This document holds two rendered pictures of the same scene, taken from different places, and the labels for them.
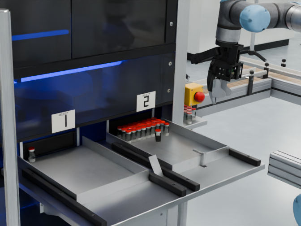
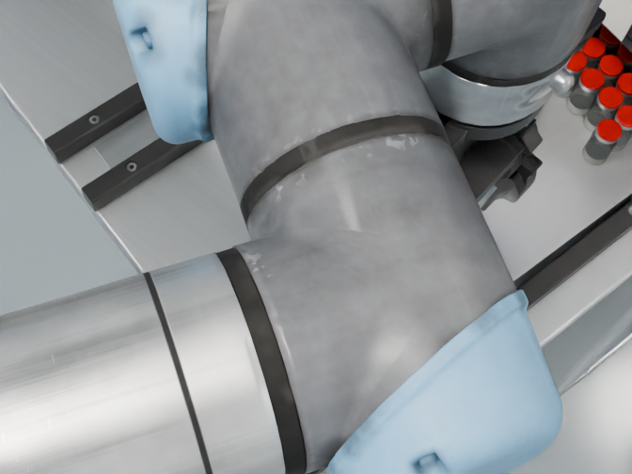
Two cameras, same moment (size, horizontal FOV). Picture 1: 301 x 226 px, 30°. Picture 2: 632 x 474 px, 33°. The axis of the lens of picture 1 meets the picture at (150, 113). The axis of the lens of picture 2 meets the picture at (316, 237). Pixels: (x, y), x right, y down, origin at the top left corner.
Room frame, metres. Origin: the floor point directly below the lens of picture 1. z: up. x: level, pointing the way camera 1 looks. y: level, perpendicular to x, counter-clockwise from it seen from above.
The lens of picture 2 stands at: (1.65, -0.51, 1.69)
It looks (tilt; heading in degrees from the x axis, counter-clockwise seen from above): 67 degrees down; 88
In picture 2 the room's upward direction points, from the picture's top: 6 degrees clockwise
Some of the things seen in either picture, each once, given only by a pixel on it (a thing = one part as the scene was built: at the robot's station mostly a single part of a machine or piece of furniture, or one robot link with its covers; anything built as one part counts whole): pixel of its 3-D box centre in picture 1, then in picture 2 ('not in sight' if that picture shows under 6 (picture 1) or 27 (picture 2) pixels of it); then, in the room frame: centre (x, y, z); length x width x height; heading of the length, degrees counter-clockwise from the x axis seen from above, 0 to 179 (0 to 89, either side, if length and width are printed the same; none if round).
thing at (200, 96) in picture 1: (198, 96); not in sight; (2.02, -0.18, 0.99); 0.04 x 0.04 x 0.04; 42
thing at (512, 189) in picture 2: not in sight; (492, 167); (1.76, -0.22, 1.15); 0.05 x 0.02 x 0.09; 142
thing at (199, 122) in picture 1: (183, 120); not in sight; (2.09, -0.13, 0.87); 0.14 x 0.13 x 0.02; 42
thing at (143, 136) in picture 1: (145, 132); (559, 65); (1.86, 0.01, 0.90); 0.18 x 0.02 x 0.05; 132
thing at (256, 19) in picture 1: (254, 16); (289, 45); (1.64, -0.29, 1.37); 0.11 x 0.11 x 0.08; 24
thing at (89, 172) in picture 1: (80, 167); not in sight; (1.57, 0.21, 0.90); 0.34 x 0.26 x 0.04; 42
